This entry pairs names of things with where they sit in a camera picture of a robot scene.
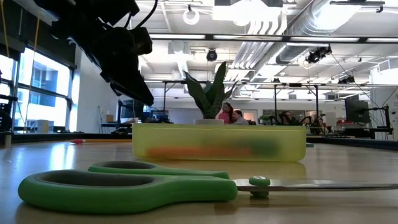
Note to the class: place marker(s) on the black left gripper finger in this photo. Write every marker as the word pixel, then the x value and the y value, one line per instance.
pixel 130 87

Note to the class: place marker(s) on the yellow translucent pencil case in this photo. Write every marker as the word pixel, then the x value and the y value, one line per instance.
pixel 186 137

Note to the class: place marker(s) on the orange red marker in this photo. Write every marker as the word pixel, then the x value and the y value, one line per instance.
pixel 199 152

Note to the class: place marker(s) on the blue sticky note pad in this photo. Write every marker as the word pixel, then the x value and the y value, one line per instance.
pixel 310 145

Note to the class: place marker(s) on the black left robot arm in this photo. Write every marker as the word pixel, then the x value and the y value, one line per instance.
pixel 77 15

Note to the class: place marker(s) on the black computer monitor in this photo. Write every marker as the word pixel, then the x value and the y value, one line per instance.
pixel 357 110
pixel 132 109

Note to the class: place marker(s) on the brown cardboard box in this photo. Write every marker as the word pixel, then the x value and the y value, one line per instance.
pixel 109 118

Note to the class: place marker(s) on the green spiky plant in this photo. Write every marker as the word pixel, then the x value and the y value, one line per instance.
pixel 214 93

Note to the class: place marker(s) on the white plant pot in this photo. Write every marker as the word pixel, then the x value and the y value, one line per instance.
pixel 208 121

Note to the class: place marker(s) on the overhead LED light bar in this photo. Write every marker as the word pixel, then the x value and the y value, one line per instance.
pixel 208 37

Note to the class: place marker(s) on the person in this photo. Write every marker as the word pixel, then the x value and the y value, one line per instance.
pixel 239 119
pixel 287 118
pixel 224 116

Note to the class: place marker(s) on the black equipment rack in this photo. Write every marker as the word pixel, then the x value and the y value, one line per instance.
pixel 4 119

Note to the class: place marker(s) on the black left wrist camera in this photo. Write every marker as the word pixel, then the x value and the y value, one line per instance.
pixel 141 42

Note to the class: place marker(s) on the black overhead camera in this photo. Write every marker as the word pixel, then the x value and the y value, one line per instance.
pixel 211 56

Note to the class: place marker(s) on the grey cylinder post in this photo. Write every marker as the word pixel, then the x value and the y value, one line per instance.
pixel 7 140

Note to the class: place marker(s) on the black background rig frame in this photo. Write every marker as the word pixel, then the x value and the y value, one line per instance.
pixel 275 102

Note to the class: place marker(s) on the black ceiling camera cluster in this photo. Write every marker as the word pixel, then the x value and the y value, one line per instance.
pixel 346 80
pixel 317 55

